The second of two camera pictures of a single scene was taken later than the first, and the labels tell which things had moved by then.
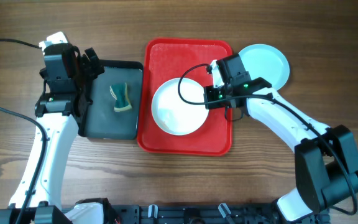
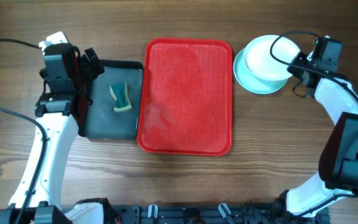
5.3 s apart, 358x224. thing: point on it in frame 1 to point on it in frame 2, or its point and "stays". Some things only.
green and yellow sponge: x=119 y=92 stays
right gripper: x=210 y=103 to x=299 y=60
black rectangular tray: x=99 y=119 stays
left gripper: x=90 y=68 stays
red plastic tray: x=161 y=60 stays
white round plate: x=174 y=116 to x=267 y=56
